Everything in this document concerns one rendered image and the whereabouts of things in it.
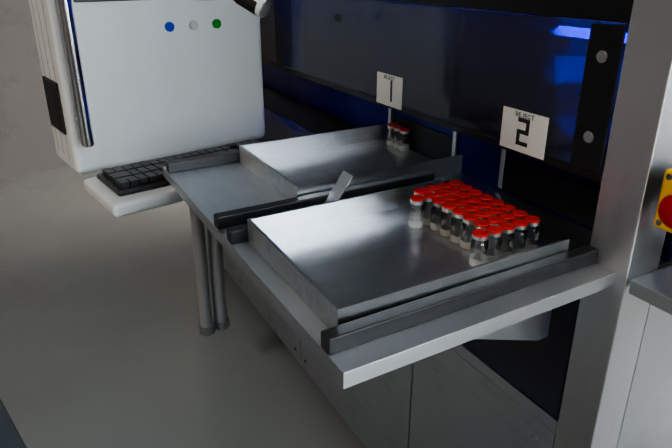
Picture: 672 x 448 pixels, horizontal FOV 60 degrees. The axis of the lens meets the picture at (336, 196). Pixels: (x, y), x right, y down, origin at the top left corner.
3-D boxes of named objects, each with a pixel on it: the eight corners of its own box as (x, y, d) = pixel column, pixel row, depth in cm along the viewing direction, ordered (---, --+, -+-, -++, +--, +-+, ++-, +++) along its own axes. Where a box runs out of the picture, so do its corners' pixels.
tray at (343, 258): (440, 198, 97) (442, 178, 96) (565, 263, 76) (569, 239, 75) (248, 241, 82) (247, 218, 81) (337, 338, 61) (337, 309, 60)
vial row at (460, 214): (420, 213, 91) (422, 186, 89) (503, 261, 76) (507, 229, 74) (409, 216, 90) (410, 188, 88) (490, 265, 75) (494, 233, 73)
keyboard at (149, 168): (253, 145, 151) (253, 136, 150) (284, 159, 141) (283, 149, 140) (96, 178, 128) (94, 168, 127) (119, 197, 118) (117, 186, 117)
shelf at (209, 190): (371, 142, 135) (372, 133, 134) (652, 271, 78) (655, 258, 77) (163, 176, 113) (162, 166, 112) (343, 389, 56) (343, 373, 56)
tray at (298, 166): (384, 139, 130) (384, 123, 129) (461, 172, 109) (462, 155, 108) (240, 162, 115) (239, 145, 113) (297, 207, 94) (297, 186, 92)
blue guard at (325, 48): (182, 30, 231) (177, -18, 224) (603, 173, 74) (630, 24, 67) (180, 30, 231) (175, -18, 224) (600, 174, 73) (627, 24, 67)
